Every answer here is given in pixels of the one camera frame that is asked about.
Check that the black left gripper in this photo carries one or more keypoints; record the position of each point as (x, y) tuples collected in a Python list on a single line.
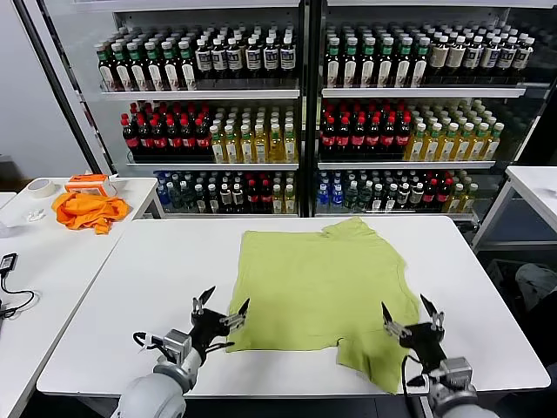
[(209, 324)]

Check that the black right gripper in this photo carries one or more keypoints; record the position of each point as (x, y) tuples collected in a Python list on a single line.
[(424, 344)]

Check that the yellow-green t-shirt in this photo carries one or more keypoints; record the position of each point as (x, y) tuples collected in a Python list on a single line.
[(322, 287)]

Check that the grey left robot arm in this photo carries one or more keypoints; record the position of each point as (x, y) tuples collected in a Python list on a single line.
[(148, 396)]

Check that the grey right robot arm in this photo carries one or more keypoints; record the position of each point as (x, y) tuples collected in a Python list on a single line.
[(457, 405)]

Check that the dark bottle white cap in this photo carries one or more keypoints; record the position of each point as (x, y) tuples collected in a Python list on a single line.
[(403, 196), (237, 198), (377, 199), (199, 200), (417, 195), (390, 199), (225, 198), (212, 200)]

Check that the green-tinted bottle white cap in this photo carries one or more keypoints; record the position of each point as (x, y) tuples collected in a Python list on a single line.
[(351, 198), (365, 198), (175, 198), (188, 198)]

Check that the cola bottle red cap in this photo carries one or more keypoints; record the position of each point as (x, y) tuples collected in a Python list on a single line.
[(252, 198), (266, 198), (373, 139), (387, 139), (358, 139), (430, 196), (329, 139), (343, 139), (202, 140), (174, 140), (444, 193), (160, 140), (188, 140), (145, 140), (130, 139), (402, 139)]

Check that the blue water bottle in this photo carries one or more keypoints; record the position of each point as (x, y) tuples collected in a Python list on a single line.
[(323, 198), (162, 198), (337, 198)]

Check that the yellow tea bottle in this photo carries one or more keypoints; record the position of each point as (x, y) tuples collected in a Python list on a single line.
[(455, 200), (447, 146), (246, 148), (290, 148), (217, 148), (478, 146), (260, 148), (493, 146), (231, 148), (417, 146), (290, 201), (275, 148), (463, 146), (469, 200), (277, 201), (431, 146)]

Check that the grey bag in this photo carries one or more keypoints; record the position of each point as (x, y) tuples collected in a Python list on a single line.
[(537, 283)]

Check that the white side table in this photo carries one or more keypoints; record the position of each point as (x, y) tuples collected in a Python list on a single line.
[(65, 261), (535, 183)]

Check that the crumpled orange cloth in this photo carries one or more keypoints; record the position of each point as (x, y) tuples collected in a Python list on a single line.
[(87, 211)]

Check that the orange and white box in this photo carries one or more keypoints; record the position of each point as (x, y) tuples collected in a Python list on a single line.
[(89, 185)]

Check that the small white crumpled object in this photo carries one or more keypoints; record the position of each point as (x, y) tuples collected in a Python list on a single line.
[(35, 215)]

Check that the white tape roll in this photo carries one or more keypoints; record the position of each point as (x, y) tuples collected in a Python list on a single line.
[(43, 193)]

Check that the black power adapter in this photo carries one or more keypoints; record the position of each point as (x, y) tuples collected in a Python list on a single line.
[(8, 262)]

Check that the glass drinks display cabinet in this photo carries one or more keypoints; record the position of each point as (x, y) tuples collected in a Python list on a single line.
[(418, 92), (200, 94)]

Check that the white flat sheet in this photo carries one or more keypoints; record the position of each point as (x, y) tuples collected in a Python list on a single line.
[(8, 228)]

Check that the dark bottle green cap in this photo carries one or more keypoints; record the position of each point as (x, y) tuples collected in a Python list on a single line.
[(188, 72), (123, 72), (139, 72), (333, 67), (420, 67), (106, 69), (385, 67), (368, 67), (155, 72), (172, 72), (350, 67), (403, 67)]

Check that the dark bottle blue-white label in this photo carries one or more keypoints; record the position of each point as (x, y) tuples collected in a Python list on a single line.
[(506, 56), (522, 56), (270, 58), (219, 58), (253, 58), (203, 58), (234, 58), (472, 56), (287, 58), (489, 56)]

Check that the dark bottle beige label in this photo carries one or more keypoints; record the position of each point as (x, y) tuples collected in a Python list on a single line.
[(455, 56), (439, 56)]

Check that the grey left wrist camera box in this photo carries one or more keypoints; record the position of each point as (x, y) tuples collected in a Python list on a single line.
[(176, 345)]

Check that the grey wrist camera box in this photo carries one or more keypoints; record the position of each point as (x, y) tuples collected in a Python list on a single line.
[(456, 374), (176, 345)]

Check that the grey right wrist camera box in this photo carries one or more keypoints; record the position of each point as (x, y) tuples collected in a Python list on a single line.
[(456, 374)]

